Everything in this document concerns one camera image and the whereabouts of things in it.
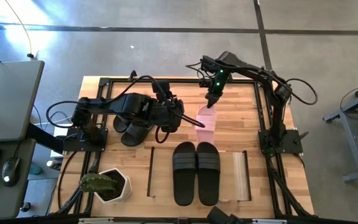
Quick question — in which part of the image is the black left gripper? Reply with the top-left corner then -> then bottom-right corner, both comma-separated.
150,97 -> 206,133

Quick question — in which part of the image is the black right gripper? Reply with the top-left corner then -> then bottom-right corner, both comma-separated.
206,68 -> 230,109

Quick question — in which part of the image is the wooden shelf with black legs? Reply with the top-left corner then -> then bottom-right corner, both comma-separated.
146,146 -> 253,202

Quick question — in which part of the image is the black clamp lever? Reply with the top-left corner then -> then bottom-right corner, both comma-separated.
293,131 -> 310,145

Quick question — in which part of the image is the green cactus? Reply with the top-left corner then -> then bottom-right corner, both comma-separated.
78,172 -> 121,194

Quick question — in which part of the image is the white paper sheet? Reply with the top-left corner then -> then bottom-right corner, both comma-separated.
50,123 -> 73,159

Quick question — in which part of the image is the small bottle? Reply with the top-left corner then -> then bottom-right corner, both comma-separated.
45,159 -> 63,171

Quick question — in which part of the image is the grey metal side table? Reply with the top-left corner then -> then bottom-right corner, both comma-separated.
323,77 -> 358,184

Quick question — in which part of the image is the black desk support beam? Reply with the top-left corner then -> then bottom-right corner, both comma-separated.
25,123 -> 65,156

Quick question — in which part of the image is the teal round object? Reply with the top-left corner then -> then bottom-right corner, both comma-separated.
28,162 -> 44,176

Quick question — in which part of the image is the black computer mouse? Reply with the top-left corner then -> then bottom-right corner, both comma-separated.
1,156 -> 22,188

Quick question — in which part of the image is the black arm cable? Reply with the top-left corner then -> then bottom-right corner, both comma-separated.
286,78 -> 319,106
185,60 -> 209,80
103,75 -> 171,144
45,100 -> 85,129

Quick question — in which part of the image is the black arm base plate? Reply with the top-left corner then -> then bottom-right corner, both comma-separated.
257,128 -> 305,156
62,126 -> 109,153

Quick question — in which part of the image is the black table-level camera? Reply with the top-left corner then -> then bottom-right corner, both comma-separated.
206,205 -> 239,224

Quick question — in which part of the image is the thin floor cable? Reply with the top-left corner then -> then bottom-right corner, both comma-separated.
4,0 -> 35,60

